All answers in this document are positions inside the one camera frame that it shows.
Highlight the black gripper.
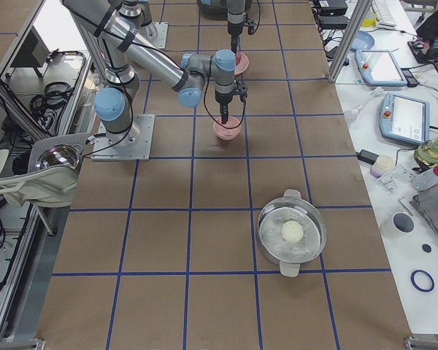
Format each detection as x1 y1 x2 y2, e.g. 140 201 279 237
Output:
215 81 247 123
227 12 258 52

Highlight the pink bowl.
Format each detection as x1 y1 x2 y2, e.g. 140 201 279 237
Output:
213 116 242 141

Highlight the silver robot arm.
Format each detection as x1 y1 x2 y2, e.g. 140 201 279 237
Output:
61 1 247 141
196 0 261 54

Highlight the pink plate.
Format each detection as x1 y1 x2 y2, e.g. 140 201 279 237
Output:
234 52 250 76

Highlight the blue plate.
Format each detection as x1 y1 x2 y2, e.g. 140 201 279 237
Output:
350 31 375 52

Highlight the steel bowl on tray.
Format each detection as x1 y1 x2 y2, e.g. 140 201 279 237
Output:
34 144 80 171

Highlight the steel pot with lid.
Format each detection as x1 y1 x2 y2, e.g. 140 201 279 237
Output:
256 189 328 277

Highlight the black power adapter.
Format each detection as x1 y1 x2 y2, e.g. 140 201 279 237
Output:
356 149 379 165

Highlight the far teach pendant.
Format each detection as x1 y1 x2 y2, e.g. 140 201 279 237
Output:
354 50 407 87

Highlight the teach pendant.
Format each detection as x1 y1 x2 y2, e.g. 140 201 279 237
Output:
379 93 430 145
354 50 407 87

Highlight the white keyboard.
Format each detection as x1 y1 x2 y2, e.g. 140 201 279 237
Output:
372 0 397 29

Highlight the white purple cup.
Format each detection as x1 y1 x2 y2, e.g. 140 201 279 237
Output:
369 155 395 178

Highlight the near teach pendant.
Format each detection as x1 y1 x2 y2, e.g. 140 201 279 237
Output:
379 93 430 145

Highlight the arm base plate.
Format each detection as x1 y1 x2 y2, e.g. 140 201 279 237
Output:
145 22 169 50
90 114 155 161

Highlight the aluminium frame post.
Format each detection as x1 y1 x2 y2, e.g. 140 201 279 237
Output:
327 0 372 83

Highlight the blue rubber ring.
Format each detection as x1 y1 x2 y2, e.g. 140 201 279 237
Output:
410 270 435 292

